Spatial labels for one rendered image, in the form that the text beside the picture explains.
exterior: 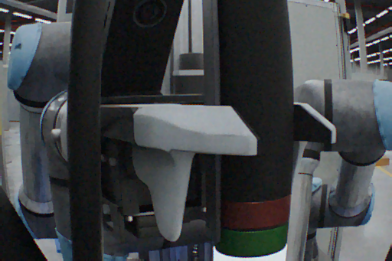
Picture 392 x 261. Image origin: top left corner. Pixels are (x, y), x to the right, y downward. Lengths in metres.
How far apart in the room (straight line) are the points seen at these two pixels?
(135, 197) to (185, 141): 0.08
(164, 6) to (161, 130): 0.12
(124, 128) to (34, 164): 0.68
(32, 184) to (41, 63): 0.29
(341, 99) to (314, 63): 1.72
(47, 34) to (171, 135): 0.58
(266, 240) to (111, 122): 0.08
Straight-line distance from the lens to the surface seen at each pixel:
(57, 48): 0.73
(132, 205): 0.24
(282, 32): 0.18
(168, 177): 0.18
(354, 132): 0.67
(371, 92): 0.68
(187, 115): 0.17
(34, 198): 0.94
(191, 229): 0.47
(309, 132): 0.19
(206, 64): 0.18
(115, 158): 0.25
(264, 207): 0.18
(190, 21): 1.18
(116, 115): 0.20
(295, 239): 0.66
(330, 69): 2.45
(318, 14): 2.45
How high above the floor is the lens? 1.49
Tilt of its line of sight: 3 degrees down
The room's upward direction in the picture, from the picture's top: 1 degrees counter-clockwise
